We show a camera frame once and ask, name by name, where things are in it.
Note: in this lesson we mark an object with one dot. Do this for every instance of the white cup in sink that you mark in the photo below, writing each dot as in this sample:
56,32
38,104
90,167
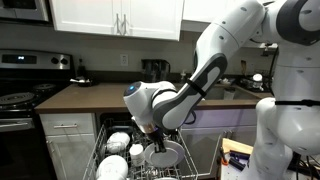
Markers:
229,94

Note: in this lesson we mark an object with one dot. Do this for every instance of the blue black tool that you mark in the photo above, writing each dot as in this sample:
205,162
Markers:
238,163

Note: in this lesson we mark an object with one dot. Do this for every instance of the black stainless stove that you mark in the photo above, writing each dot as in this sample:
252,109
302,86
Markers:
20,100

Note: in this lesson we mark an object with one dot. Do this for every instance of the small dark dish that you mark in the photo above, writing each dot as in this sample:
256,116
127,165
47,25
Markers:
81,82

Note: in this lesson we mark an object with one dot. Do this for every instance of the dark glass bottle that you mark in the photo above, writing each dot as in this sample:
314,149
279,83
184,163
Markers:
81,70

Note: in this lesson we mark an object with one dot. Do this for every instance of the metal robot base table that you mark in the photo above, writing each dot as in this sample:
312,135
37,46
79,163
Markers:
230,173

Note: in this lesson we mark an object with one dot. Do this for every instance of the white lower cabinet door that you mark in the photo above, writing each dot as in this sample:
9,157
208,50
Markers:
70,156

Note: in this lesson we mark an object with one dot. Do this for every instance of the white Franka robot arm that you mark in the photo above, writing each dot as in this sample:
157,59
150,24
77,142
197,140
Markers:
290,116

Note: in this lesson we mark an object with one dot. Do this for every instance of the stainless microwave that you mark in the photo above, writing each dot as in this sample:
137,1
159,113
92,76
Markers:
23,10

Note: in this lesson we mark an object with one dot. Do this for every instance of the white drawer front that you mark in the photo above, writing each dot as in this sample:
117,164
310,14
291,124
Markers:
66,120

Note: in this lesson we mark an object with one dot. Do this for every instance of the white upper cabinet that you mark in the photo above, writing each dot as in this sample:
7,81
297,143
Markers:
83,16
196,10

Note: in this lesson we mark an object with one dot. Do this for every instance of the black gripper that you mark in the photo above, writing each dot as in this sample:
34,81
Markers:
155,135

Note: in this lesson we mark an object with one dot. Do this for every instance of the white sink base cabinet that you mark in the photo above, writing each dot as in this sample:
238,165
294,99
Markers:
230,120

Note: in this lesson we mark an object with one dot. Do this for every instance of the wooden plank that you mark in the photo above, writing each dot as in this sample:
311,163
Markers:
235,146

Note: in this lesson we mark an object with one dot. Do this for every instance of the kitchen sink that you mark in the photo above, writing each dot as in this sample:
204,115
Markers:
243,95

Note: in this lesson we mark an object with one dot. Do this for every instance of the white wall outlet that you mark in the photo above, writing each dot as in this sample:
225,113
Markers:
124,60

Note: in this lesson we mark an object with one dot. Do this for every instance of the large white bowl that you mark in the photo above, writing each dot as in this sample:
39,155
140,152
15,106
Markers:
111,166

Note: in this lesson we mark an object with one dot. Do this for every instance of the black and orange clamp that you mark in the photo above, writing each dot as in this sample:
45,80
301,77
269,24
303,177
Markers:
224,160

